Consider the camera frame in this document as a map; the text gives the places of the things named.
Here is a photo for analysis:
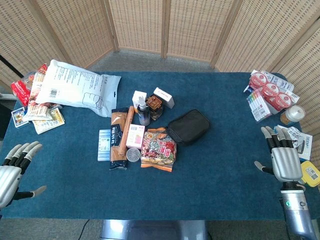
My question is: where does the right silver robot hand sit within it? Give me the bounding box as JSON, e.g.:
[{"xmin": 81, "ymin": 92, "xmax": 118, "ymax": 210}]
[{"xmin": 254, "ymin": 126, "xmax": 304, "ymax": 182}]

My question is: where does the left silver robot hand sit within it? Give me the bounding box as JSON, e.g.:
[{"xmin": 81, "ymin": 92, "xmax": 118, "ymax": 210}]
[{"xmin": 0, "ymin": 141, "xmax": 48, "ymax": 210}]

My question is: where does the black zip pouch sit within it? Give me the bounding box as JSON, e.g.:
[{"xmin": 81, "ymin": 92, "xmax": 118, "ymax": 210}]
[{"xmin": 166, "ymin": 109, "xmax": 211, "ymax": 146}]

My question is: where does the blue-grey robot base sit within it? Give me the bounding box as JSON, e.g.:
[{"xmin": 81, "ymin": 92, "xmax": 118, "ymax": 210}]
[{"xmin": 99, "ymin": 219, "xmax": 208, "ymax": 240}]

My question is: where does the large white plastic bag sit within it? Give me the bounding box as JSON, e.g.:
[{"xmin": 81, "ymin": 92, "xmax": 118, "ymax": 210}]
[{"xmin": 35, "ymin": 59, "xmax": 122, "ymax": 118}]

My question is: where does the colourful red snack bag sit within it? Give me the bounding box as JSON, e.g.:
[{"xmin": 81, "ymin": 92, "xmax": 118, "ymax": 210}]
[{"xmin": 139, "ymin": 127, "xmax": 178, "ymax": 173}]

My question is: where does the blue white carton box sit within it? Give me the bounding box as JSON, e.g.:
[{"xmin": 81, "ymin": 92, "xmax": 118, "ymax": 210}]
[{"xmin": 274, "ymin": 124, "xmax": 313, "ymax": 161}]

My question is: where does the yellow box with label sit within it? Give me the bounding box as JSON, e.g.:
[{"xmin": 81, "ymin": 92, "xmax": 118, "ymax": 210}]
[{"xmin": 299, "ymin": 160, "xmax": 320, "ymax": 188}]

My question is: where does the amber jar white lid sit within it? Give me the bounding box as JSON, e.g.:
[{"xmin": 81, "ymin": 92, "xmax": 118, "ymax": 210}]
[{"xmin": 279, "ymin": 104, "xmax": 306, "ymax": 126}]

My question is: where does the blue playing card box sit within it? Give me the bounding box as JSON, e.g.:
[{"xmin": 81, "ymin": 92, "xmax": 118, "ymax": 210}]
[{"xmin": 11, "ymin": 106, "xmax": 30, "ymax": 129}]

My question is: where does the white yellow flat box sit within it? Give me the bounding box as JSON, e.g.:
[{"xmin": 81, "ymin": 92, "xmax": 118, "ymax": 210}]
[{"xmin": 32, "ymin": 119, "xmax": 60, "ymax": 135}]

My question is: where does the blue table cloth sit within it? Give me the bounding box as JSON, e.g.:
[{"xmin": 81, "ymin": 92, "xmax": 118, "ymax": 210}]
[{"xmin": 0, "ymin": 71, "xmax": 320, "ymax": 221}]

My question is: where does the coloured marker pen set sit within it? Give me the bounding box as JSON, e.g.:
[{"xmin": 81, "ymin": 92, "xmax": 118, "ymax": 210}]
[{"xmin": 246, "ymin": 89, "xmax": 273, "ymax": 123}]

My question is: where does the red white lidded cup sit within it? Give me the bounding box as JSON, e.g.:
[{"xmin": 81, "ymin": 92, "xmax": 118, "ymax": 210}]
[
  {"xmin": 273, "ymin": 91, "xmax": 293, "ymax": 110},
  {"xmin": 249, "ymin": 72, "xmax": 270, "ymax": 90},
  {"xmin": 261, "ymin": 82, "xmax": 281, "ymax": 100}
]

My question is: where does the white biscuit packet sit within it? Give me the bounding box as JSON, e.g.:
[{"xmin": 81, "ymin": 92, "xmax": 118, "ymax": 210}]
[{"xmin": 23, "ymin": 103, "xmax": 53, "ymax": 122}]

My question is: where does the yellow green flat box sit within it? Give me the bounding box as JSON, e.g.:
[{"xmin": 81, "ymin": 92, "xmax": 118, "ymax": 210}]
[{"xmin": 48, "ymin": 107, "xmax": 66, "ymax": 126}]

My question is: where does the red snack box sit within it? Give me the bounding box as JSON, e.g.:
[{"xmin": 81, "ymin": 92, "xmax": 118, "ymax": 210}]
[{"xmin": 10, "ymin": 79, "xmax": 32, "ymax": 107}]

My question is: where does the white pink snack packet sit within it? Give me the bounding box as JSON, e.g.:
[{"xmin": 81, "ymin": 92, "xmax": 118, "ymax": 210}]
[{"xmin": 29, "ymin": 72, "xmax": 46, "ymax": 101}]

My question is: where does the clear wrapped snack pack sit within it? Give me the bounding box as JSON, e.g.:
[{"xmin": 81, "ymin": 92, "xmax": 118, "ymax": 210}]
[{"xmin": 21, "ymin": 72, "xmax": 37, "ymax": 91}]

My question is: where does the light blue tissue pack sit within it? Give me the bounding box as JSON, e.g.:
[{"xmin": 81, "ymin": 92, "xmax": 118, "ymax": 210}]
[{"xmin": 97, "ymin": 129, "xmax": 112, "ymax": 163}]

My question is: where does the black pole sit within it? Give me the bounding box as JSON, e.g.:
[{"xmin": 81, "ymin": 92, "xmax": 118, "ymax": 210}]
[{"xmin": 0, "ymin": 54, "xmax": 24, "ymax": 77}]

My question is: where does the long brown stick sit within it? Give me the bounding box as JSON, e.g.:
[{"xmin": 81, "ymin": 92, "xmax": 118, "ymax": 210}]
[{"xmin": 118, "ymin": 105, "xmax": 135, "ymax": 157}]

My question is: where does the round grey metal tin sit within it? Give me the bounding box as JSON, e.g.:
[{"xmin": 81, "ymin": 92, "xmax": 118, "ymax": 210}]
[{"xmin": 126, "ymin": 147, "xmax": 141, "ymax": 163}]

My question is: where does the pink white small box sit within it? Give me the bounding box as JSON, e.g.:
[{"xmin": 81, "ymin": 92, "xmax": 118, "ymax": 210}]
[{"xmin": 125, "ymin": 124, "xmax": 146, "ymax": 150}]

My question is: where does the white box red print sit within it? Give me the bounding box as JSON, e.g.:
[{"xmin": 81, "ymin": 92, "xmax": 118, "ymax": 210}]
[{"xmin": 153, "ymin": 87, "xmax": 175, "ymax": 109}]

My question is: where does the brown jar with lid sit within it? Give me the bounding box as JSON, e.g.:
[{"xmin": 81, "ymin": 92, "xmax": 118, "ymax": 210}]
[{"xmin": 145, "ymin": 94, "xmax": 165, "ymax": 122}]

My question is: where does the dark spray bottle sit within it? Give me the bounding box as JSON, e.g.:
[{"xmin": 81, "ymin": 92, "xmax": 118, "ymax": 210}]
[{"xmin": 136, "ymin": 96, "xmax": 151, "ymax": 127}]

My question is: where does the white orange carton box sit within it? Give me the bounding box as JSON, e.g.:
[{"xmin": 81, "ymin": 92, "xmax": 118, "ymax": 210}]
[{"xmin": 131, "ymin": 90, "xmax": 148, "ymax": 114}]

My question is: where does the wicker folding screen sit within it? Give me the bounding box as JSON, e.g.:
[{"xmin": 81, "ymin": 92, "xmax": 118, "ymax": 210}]
[{"xmin": 0, "ymin": 0, "xmax": 320, "ymax": 163}]

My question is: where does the black floor cable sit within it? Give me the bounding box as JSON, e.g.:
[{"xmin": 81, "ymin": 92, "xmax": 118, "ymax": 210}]
[{"xmin": 79, "ymin": 219, "xmax": 90, "ymax": 240}]

